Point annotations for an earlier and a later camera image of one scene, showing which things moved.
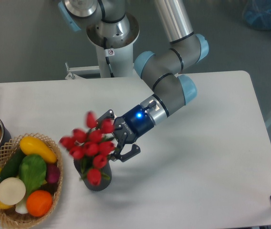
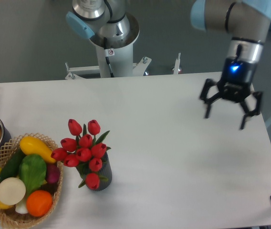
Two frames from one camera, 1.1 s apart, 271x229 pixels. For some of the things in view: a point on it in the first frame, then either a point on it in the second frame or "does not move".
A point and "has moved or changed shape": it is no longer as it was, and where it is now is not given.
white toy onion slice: x=11 y=191 does not move
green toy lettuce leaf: x=32 y=169 does not move
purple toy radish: x=53 y=173 does not move
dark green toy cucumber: x=11 y=168 does not move
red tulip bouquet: x=91 y=146 has moved or changed shape
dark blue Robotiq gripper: x=132 y=126 -> x=235 y=87
